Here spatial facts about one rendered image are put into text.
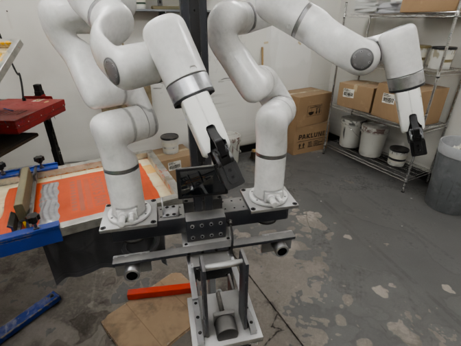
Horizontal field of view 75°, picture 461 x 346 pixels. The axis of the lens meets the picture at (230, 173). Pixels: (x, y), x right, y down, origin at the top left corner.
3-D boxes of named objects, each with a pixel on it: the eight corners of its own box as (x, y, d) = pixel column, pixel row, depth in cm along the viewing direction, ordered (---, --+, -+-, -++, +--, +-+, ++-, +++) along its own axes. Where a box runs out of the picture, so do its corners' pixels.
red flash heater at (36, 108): (14, 110, 244) (9, 95, 239) (69, 110, 243) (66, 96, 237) (-51, 136, 190) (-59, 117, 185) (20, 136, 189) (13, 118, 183)
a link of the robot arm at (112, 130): (94, 168, 83) (80, 111, 75) (136, 154, 91) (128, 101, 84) (110, 180, 77) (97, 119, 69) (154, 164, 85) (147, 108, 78)
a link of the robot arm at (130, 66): (127, 33, 68) (181, 87, 60) (68, 42, 60) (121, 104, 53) (126, -6, 61) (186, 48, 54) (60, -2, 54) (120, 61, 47)
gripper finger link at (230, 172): (210, 152, 48) (227, 190, 49) (211, 152, 45) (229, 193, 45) (228, 144, 48) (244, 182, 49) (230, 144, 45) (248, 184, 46)
